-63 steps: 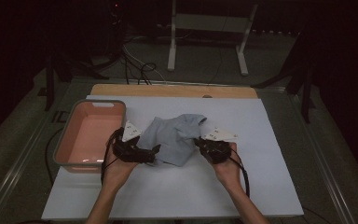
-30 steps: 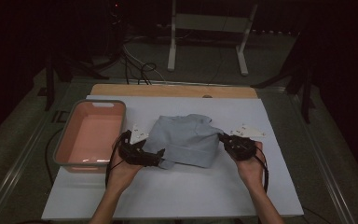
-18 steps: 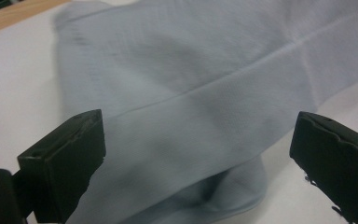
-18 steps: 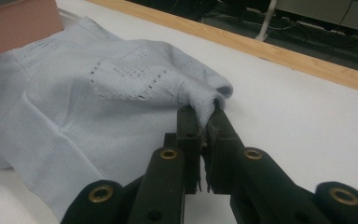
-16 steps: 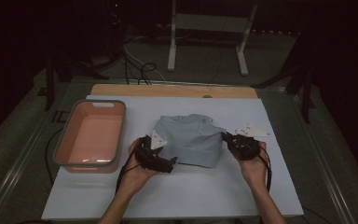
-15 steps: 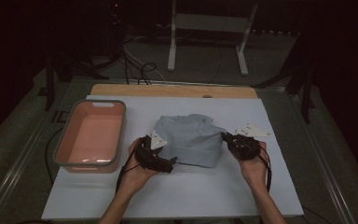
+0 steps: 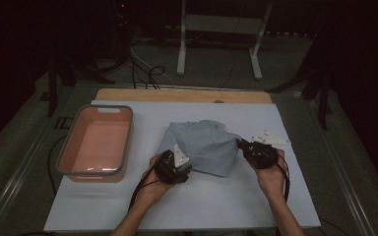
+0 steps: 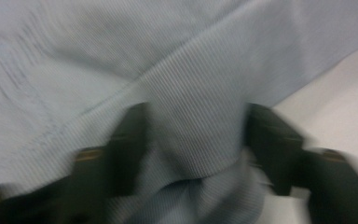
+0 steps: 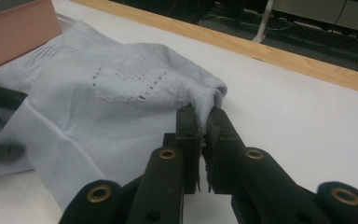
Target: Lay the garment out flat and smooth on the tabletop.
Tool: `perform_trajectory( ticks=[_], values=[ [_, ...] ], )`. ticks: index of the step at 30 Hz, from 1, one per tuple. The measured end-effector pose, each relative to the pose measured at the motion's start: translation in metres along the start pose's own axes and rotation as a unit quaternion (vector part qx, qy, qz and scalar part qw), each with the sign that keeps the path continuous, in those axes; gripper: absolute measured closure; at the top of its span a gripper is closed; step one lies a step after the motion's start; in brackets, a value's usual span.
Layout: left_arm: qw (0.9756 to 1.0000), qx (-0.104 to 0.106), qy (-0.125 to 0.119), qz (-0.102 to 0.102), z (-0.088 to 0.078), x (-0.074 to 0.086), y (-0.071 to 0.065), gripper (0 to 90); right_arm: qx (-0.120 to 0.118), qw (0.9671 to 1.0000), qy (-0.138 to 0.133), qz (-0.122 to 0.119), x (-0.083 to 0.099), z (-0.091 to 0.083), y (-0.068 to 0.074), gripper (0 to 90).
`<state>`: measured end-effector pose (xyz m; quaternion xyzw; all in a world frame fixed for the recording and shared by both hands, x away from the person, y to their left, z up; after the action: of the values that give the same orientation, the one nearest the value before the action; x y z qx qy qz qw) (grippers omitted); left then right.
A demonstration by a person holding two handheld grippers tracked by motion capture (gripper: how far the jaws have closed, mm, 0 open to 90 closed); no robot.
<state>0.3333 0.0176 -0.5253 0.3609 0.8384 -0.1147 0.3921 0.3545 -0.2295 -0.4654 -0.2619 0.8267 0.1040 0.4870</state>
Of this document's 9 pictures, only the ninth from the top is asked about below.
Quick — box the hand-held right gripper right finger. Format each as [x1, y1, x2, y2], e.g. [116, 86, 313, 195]
[202, 106, 246, 194]

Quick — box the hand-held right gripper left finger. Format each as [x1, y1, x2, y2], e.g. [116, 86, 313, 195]
[163, 104, 203, 194]

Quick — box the pink plastic basin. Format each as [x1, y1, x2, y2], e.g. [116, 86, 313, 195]
[0, 0, 62, 75]

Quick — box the light blue knit shirt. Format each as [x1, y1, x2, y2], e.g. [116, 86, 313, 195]
[0, 20, 228, 213]

